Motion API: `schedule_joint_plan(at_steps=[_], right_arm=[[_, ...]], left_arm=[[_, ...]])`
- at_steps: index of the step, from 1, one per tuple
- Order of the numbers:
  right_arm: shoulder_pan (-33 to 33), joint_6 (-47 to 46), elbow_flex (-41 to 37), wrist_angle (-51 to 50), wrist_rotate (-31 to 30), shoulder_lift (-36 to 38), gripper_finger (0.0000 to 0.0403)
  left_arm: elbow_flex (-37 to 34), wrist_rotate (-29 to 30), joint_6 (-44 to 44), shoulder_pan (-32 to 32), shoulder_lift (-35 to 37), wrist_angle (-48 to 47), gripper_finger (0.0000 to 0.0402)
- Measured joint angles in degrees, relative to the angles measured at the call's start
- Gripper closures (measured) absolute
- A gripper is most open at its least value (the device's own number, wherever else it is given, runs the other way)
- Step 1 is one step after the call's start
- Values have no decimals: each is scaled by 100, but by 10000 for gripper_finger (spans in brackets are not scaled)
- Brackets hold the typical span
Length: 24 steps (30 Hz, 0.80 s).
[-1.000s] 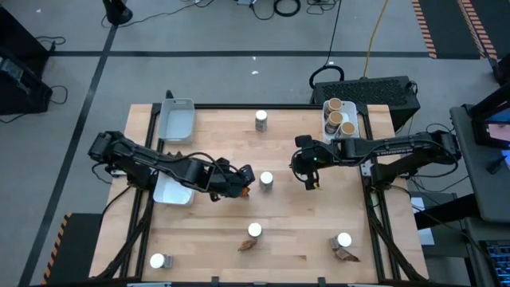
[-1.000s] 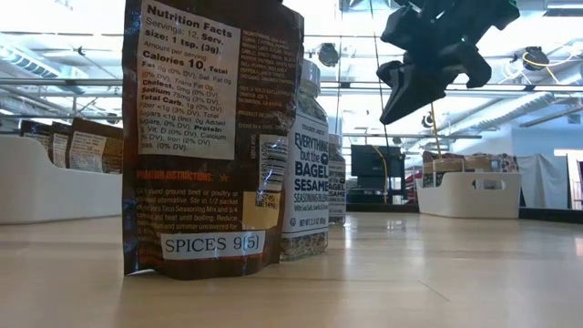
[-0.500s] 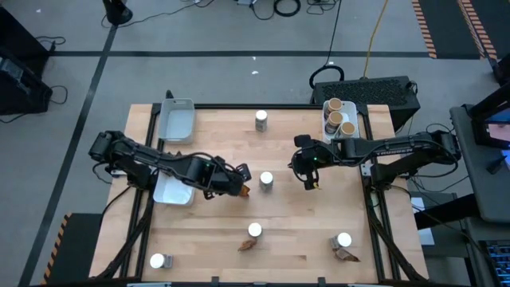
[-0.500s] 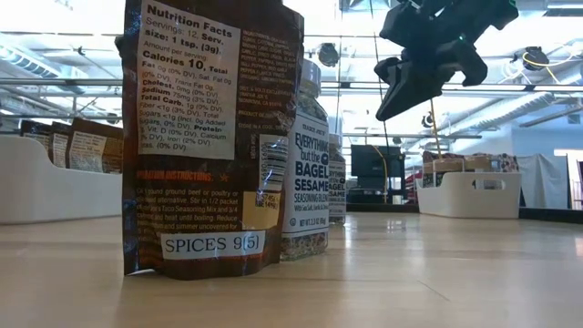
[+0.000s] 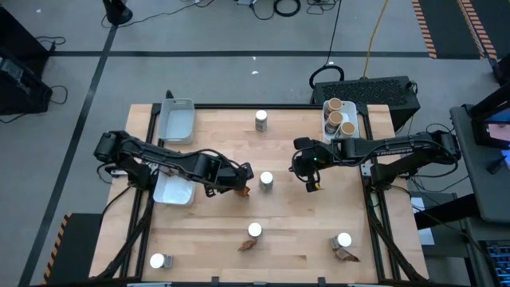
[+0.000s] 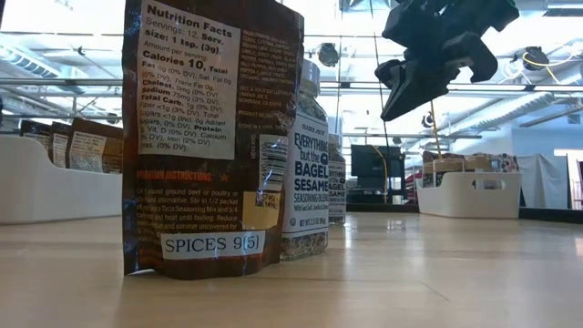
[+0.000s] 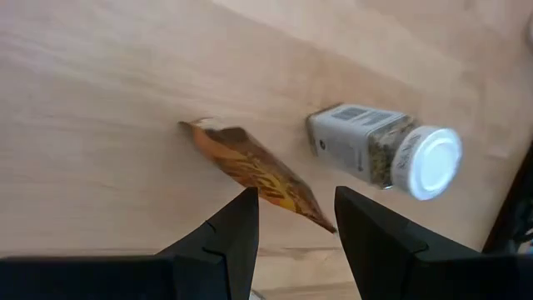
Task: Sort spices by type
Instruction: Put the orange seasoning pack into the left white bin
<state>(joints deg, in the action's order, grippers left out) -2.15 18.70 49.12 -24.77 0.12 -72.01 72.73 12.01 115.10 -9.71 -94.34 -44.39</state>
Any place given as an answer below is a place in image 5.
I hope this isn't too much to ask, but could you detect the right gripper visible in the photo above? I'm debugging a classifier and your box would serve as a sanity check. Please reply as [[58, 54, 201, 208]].
[[293, 137, 326, 194]]

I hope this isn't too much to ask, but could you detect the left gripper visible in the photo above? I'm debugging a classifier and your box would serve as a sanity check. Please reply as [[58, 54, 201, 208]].
[[203, 161, 255, 198]]

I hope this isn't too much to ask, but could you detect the tan lid spice jar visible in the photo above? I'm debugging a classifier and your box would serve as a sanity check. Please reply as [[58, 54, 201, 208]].
[[324, 110, 344, 135], [334, 121, 357, 141], [325, 97, 343, 115]]

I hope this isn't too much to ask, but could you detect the white plastic bin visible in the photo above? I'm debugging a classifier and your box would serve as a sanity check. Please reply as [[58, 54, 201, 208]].
[[152, 169, 197, 206], [158, 98, 196, 145], [321, 99, 361, 144]]

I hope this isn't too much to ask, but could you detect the black computer case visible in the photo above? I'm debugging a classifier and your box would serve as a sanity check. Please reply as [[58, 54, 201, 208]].
[[309, 75, 422, 132]]

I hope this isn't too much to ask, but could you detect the black hazard-striped mat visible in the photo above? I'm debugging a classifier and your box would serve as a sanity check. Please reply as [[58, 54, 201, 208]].
[[412, 0, 499, 61], [41, 213, 104, 286]]

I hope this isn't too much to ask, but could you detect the grey side table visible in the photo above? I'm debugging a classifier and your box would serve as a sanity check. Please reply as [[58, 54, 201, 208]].
[[449, 104, 510, 224]]

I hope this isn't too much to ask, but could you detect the small black desk device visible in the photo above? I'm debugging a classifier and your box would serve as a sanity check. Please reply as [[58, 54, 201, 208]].
[[485, 155, 508, 175]]

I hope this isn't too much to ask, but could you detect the black computer monitor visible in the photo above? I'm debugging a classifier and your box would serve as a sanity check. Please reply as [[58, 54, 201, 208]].
[[469, 85, 510, 151]]

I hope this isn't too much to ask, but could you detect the black floor stand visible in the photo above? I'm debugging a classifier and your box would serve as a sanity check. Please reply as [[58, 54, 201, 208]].
[[101, 0, 134, 27]]

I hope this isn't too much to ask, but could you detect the backlit keyboard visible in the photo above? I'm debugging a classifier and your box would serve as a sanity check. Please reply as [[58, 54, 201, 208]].
[[480, 238, 510, 287]]

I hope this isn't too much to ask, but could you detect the black equipment case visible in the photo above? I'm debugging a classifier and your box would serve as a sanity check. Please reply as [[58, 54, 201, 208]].
[[0, 55, 53, 116], [0, 6, 51, 65]]

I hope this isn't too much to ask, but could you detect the black cable coil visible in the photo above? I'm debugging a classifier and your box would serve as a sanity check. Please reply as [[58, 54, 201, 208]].
[[308, 64, 346, 91], [273, 0, 303, 18]]

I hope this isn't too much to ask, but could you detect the black hanging cable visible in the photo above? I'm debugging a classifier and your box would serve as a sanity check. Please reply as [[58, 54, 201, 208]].
[[323, 0, 343, 67]]

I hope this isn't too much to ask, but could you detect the yellow cable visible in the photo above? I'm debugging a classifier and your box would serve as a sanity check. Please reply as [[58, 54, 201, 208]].
[[361, 0, 390, 79]]

